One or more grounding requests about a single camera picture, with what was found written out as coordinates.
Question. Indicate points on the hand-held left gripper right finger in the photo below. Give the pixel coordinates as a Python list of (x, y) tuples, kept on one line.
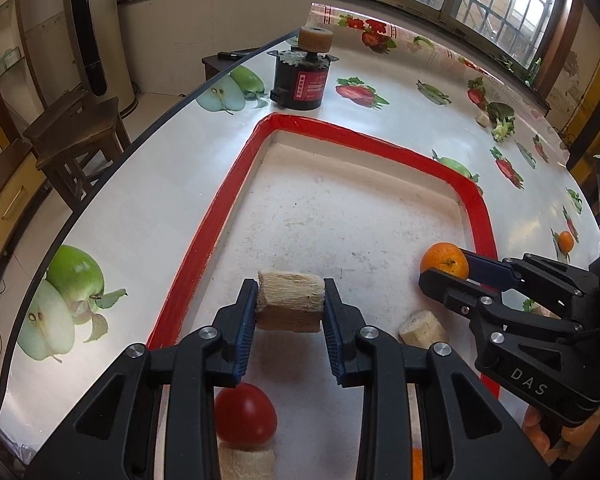
[(332, 330)]

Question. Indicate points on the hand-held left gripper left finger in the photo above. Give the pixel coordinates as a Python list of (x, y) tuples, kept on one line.
[(245, 330)]

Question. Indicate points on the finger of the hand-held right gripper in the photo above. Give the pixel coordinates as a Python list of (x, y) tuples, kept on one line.
[(450, 290), (487, 270)]

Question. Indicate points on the orange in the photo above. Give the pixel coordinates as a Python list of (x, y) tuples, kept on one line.
[(417, 465), (566, 242), (442, 260)]

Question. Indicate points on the beige sugarcane chunk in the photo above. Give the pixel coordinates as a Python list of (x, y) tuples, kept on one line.
[(245, 465), (420, 330), (290, 300)]

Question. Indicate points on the red tomato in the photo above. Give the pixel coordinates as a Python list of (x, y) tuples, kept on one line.
[(245, 415)]

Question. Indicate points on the red rimmed white tray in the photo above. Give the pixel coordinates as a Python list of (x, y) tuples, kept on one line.
[(355, 200)]

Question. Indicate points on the person's right hand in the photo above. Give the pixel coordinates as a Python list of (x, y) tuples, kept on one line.
[(537, 435)]

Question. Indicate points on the green leafy vegetable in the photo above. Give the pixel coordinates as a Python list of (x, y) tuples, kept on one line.
[(501, 121)]

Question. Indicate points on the green bottle on sill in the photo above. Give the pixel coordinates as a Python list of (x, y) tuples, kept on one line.
[(531, 72)]

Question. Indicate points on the small beige piece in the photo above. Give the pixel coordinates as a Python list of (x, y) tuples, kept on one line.
[(482, 119)]

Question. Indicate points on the black motor with red label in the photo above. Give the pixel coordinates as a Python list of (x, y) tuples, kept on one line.
[(300, 85)]

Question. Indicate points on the yellow low cabinet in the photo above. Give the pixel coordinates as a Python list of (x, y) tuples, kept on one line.
[(15, 200)]

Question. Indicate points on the dark side table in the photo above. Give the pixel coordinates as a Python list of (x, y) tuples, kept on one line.
[(220, 66)]

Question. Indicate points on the dark wooden stool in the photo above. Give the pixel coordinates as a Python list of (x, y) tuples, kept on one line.
[(75, 125)]

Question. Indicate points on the black remote control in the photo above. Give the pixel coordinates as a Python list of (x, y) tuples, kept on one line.
[(234, 54)]

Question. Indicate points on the beige tower air conditioner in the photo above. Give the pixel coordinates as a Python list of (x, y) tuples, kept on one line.
[(115, 60)]

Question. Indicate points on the green box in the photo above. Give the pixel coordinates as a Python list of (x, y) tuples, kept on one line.
[(9, 61)]

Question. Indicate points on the wall shelf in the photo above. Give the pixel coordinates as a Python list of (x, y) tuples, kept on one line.
[(0, 25)]

